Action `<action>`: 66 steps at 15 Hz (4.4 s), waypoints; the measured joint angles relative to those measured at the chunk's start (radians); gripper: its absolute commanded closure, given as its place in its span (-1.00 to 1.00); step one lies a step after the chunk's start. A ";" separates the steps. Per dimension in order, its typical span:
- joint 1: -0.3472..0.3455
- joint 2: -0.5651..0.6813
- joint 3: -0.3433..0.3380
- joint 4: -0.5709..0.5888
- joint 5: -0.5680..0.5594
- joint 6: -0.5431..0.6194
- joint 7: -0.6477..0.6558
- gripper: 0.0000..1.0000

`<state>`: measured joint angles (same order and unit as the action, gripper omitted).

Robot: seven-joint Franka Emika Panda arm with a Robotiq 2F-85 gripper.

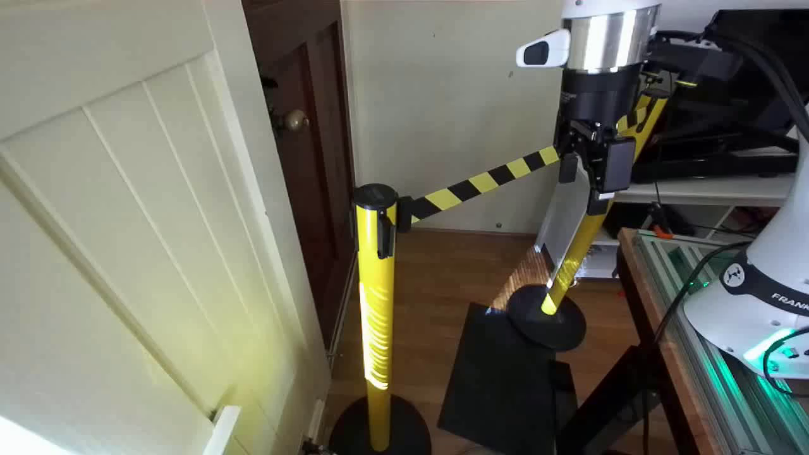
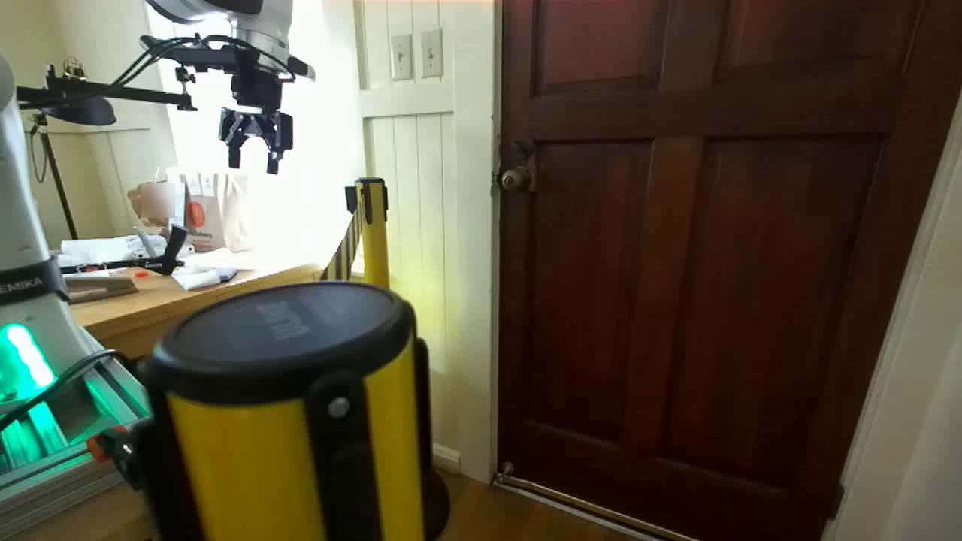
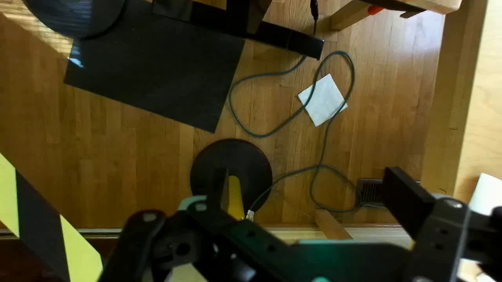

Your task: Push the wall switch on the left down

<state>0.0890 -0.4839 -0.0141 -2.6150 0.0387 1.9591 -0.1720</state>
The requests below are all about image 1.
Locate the cream panelled wooden board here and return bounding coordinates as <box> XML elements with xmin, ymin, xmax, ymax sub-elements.
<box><xmin>0</xmin><ymin>0</ymin><xmax>334</xmax><ymax>455</ymax></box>

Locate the table with aluminium rails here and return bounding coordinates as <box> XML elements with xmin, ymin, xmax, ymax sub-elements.
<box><xmin>556</xmin><ymin>226</ymin><xmax>809</xmax><ymax>455</ymax></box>

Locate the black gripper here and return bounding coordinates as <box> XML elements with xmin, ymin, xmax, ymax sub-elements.
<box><xmin>556</xmin><ymin>69</ymin><xmax>653</xmax><ymax>215</ymax></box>

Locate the thin black cable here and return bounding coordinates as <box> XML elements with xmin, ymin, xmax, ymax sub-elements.
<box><xmin>650</xmin><ymin>237</ymin><xmax>754</xmax><ymax>342</ymax></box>

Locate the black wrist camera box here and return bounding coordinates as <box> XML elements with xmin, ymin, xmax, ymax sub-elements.
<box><xmin>644</xmin><ymin>34</ymin><xmax>738</xmax><ymax>88</ymax></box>

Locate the yellow black striped barrier belt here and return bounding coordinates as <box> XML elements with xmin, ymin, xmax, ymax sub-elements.
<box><xmin>391</xmin><ymin>145</ymin><xmax>563</xmax><ymax>228</ymax></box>

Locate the black floor mat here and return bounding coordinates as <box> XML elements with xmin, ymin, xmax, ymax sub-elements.
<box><xmin>436</xmin><ymin>298</ymin><xmax>581</xmax><ymax>455</ymax></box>

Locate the dark brown wooden door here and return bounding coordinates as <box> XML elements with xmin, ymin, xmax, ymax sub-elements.
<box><xmin>241</xmin><ymin>0</ymin><xmax>358</xmax><ymax>348</ymax></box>

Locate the brass door knob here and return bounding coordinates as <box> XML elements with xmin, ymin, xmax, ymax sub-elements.
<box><xmin>284</xmin><ymin>107</ymin><xmax>312</xmax><ymax>135</ymax></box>

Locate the yellow stanchion post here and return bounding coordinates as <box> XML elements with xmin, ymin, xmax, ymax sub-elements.
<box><xmin>350</xmin><ymin>183</ymin><xmax>405</xmax><ymax>455</ymax></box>
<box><xmin>538</xmin><ymin>88</ymin><xmax>676</xmax><ymax>319</ymax></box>

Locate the white shelf unit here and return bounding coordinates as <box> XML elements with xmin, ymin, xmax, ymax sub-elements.
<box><xmin>580</xmin><ymin>172</ymin><xmax>800</xmax><ymax>283</ymax></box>

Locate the thick black cable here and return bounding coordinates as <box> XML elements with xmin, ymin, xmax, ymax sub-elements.
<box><xmin>705</xmin><ymin>11</ymin><xmax>809</xmax><ymax>145</ymax></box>

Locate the grey flat panel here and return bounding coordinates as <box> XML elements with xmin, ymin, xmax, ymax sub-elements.
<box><xmin>532</xmin><ymin>172</ymin><xmax>595</xmax><ymax>274</ymax></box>

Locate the black round stanchion base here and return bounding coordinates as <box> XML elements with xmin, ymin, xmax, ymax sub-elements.
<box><xmin>509</xmin><ymin>283</ymin><xmax>589</xmax><ymax>355</ymax></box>
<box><xmin>327</xmin><ymin>395</ymin><xmax>436</xmax><ymax>455</ymax></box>

